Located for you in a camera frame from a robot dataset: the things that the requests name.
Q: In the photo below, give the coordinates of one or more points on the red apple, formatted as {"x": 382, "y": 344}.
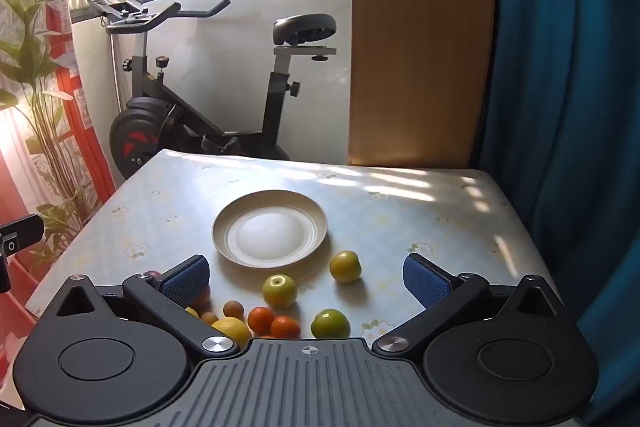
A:
{"x": 201, "y": 300}
{"x": 153, "y": 275}

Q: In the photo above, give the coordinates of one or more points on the yellow lemon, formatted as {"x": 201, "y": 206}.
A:
{"x": 191, "y": 312}
{"x": 231, "y": 332}

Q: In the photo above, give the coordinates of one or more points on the green citrus fruit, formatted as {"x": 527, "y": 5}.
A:
{"x": 330, "y": 325}

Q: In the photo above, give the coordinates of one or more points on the orange tangerine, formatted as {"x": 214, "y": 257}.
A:
{"x": 286, "y": 327}
{"x": 260, "y": 318}

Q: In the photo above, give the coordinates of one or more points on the blue curtain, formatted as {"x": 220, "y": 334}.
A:
{"x": 565, "y": 107}

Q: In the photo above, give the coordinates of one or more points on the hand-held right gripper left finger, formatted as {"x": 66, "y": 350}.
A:
{"x": 187, "y": 279}

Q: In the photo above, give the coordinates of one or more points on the small green apple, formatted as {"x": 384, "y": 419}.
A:
{"x": 279, "y": 291}

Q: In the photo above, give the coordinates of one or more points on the wooden cabinet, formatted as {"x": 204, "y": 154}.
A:
{"x": 420, "y": 37}

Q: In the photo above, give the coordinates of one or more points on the floral orange curtain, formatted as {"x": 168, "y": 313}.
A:
{"x": 30, "y": 57}

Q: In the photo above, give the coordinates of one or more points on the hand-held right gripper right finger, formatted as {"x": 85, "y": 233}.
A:
{"x": 425, "y": 279}

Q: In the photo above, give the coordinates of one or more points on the cream round plate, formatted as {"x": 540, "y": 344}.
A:
{"x": 270, "y": 232}

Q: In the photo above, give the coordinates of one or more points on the yellow-green citrus fruit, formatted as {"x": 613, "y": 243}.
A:
{"x": 345, "y": 266}

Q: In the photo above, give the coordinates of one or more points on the black exercise bike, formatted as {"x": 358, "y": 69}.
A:
{"x": 145, "y": 127}

